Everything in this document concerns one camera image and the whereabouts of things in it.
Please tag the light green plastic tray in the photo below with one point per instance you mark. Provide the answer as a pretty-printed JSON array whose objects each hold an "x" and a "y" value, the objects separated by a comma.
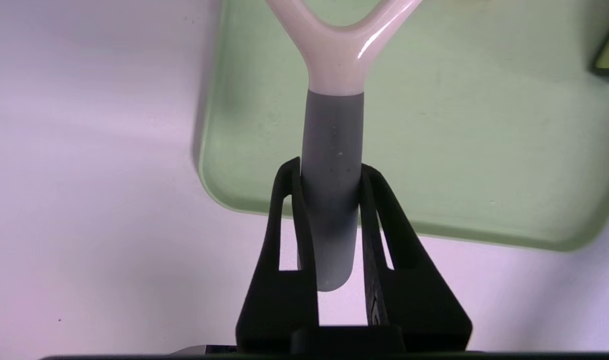
[{"x": 484, "y": 150}]

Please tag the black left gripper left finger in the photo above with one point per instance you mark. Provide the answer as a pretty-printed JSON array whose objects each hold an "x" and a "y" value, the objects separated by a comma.
[{"x": 279, "y": 300}]

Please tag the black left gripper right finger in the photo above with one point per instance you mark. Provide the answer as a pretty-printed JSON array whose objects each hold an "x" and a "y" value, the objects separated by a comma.
[{"x": 419, "y": 300}]

